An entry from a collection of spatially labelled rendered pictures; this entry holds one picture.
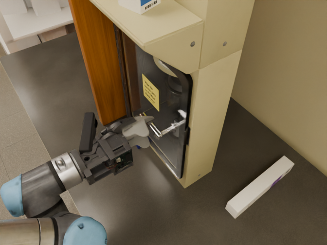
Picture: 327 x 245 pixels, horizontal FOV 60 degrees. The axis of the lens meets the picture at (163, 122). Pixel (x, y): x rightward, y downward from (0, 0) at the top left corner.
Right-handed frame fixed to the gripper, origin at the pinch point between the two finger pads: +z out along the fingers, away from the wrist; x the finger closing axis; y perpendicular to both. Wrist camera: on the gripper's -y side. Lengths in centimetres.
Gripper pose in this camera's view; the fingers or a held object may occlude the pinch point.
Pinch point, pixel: (147, 120)
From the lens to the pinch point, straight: 71.7
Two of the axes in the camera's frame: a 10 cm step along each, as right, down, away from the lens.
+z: 8.2, -4.3, 3.7
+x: 0.1, -6.3, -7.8
